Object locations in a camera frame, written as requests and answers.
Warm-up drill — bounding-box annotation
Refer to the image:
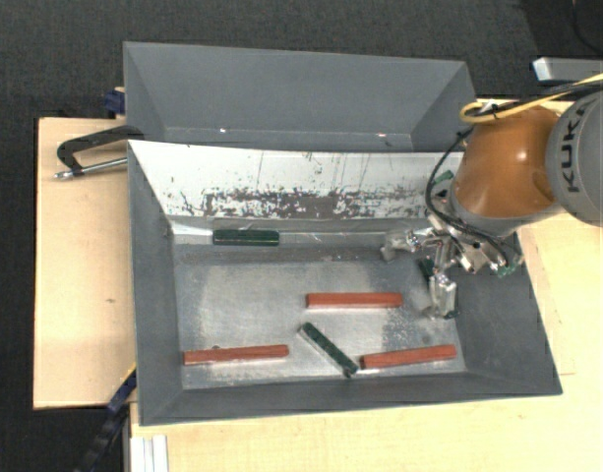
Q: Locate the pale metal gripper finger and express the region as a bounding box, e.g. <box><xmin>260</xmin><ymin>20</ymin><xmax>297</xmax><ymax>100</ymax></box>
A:
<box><xmin>381</xmin><ymin>230</ymin><xmax>417</xmax><ymax>263</ymax></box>
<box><xmin>427</xmin><ymin>271</ymin><xmax>459</xmax><ymax>321</ymax></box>

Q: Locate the red-brown flat block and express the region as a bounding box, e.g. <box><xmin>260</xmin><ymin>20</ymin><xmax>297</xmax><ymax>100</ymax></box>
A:
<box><xmin>305</xmin><ymin>291</ymin><xmax>404</xmax><ymax>311</ymax></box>
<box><xmin>359</xmin><ymin>343</ymin><xmax>458</xmax><ymax>371</ymax></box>
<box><xmin>182</xmin><ymin>343</ymin><xmax>290</xmax><ymax>368</ymax></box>

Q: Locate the dark green flat block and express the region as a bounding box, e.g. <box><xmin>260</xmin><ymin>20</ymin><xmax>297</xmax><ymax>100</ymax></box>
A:
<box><xmin>297</xmin><ymin>321</ymin><xmax>360</xmax><ymax>380</ymax></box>
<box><xmin>212</xmin><ymin>228</ymin><xmax>281</xmax><ymax>248</ymax></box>

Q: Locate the grey metal bin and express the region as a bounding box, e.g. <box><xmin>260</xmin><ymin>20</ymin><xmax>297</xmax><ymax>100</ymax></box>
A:
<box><xmin>122</xmin><ymin>40</ymin><xmax>564</xmax><ymax>427</ymax></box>

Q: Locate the pale flat board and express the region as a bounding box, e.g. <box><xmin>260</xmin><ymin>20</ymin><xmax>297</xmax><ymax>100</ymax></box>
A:
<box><xmin>32</xmin><ymin>115</ymin><xmax>577</xmax><ymax>411</ymax></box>

